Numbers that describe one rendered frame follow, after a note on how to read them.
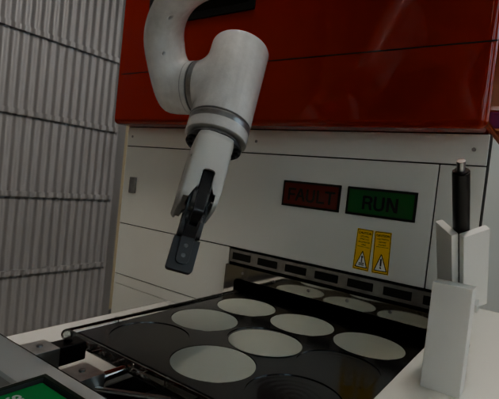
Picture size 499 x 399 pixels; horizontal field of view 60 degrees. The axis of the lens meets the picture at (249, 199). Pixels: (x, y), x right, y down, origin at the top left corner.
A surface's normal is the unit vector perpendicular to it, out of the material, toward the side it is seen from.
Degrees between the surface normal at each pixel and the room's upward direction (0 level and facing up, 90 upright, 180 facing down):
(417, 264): 90
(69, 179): 90
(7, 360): 0
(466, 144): 90
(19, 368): 0
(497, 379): 0
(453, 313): 90
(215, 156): 65
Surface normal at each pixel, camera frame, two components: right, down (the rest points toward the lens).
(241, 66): 0.33, -0.26
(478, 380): 0.11, -0.99
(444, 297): -0.58, -0.03
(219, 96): -0.04, -0.35
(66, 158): 0.80, 0.11
